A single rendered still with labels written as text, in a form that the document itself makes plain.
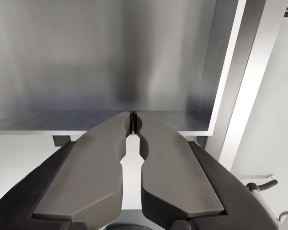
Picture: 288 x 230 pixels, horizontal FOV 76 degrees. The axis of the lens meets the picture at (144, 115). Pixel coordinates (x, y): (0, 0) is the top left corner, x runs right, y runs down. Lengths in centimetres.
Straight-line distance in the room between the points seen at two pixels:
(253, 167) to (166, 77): 159
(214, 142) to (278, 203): 205
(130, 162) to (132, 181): 3
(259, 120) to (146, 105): 131
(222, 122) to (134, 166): 10
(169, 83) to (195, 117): 4
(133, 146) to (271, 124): 138
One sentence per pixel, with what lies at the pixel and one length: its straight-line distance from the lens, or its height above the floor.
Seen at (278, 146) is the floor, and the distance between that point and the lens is 168.
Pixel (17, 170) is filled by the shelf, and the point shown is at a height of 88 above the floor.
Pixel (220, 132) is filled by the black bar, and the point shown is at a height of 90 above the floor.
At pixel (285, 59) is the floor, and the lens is 135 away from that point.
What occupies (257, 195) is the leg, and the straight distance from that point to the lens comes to 163.
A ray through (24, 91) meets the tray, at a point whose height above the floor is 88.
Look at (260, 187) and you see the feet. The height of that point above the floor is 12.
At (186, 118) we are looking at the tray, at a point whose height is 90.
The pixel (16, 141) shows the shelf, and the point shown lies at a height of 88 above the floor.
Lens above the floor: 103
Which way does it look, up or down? 61 degrees down
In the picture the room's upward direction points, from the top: 175 degrees clockwise
